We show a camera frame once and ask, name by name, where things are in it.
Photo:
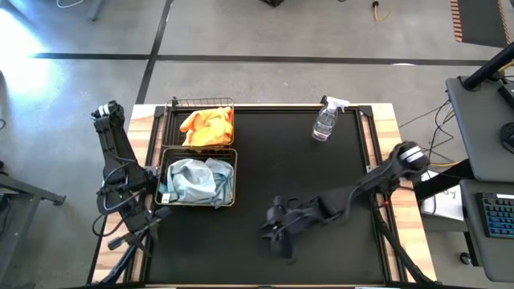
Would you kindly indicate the black pole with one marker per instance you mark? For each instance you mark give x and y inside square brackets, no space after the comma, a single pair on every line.
[488,68]

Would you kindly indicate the grey metal stand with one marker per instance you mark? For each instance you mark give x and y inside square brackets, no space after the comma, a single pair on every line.
[24,192]

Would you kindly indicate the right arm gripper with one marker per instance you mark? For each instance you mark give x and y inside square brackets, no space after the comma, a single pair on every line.
[299,214]

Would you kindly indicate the orange microfiber towel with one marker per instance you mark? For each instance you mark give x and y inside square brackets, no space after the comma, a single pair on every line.
[190,122]
[214,134]

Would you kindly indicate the white paper sheet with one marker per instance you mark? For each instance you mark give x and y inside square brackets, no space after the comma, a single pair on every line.
[445,200]

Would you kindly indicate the clear spray bottle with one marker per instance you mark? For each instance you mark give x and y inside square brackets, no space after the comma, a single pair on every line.
[325,124]

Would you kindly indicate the black table mat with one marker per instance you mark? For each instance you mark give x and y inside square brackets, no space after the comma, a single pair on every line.
[281,108]

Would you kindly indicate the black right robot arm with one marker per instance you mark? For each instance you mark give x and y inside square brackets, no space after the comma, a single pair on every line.
[361,186]

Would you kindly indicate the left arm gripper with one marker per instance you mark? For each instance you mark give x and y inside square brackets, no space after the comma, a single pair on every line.
[138,221]

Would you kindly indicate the black orange-striped floor mat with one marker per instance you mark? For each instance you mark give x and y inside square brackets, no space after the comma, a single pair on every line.
[480,22]

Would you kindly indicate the black diagonal leg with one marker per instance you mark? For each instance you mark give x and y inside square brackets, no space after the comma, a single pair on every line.
[441,180]

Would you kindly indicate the black keyboard blue keys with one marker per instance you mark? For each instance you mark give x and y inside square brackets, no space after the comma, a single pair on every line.
[498,214]

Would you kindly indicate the grey cart top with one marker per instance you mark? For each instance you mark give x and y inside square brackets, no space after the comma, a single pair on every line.
[478,128]

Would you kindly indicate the white paper tag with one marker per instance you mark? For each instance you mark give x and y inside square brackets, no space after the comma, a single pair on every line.
[166,197]

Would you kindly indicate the light blue microfiber towel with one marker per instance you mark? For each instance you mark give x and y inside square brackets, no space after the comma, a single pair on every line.
[164,190]
[223,176]
[188,180]

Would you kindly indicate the grey desk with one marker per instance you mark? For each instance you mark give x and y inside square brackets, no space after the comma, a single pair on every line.
[494,257]

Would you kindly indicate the black rig support strut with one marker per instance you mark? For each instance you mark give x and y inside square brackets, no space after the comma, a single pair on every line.
[120,265]
[401,253]

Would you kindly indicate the black caster wheel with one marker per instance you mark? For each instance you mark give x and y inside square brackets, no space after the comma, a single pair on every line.
[466,259]

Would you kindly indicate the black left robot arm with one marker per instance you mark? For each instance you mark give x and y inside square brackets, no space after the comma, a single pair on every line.
[116,148]

